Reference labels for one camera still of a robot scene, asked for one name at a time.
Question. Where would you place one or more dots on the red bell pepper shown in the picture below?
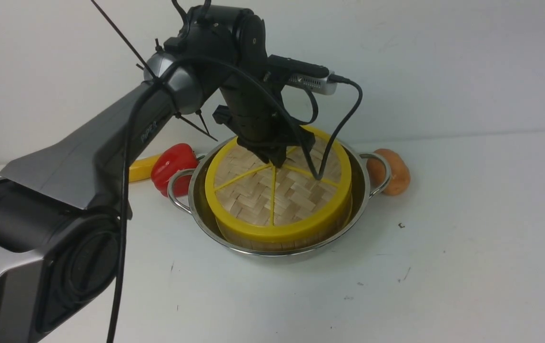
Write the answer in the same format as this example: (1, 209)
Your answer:
(178, 157)

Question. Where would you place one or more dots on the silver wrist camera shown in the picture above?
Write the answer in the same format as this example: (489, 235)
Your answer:
(308, 78)

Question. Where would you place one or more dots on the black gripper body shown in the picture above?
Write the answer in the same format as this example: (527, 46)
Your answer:
(254, 109)

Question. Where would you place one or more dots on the yellow banana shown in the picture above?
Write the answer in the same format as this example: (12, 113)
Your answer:
(141, 169)

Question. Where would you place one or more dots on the brown potato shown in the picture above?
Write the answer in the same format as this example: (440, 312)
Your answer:
(401, 177)

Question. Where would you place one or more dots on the stainless steel pot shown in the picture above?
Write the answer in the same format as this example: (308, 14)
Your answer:
(186, 192)

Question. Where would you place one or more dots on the yellow woven steamer lid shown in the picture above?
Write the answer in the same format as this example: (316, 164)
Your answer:
(234, 171)

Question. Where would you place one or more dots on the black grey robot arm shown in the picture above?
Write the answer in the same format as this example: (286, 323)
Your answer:
(64, 209)

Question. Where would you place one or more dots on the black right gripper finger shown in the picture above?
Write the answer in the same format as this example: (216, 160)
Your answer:
(279, 155)

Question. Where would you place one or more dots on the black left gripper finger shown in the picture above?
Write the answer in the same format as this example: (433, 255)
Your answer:
(265, 153)

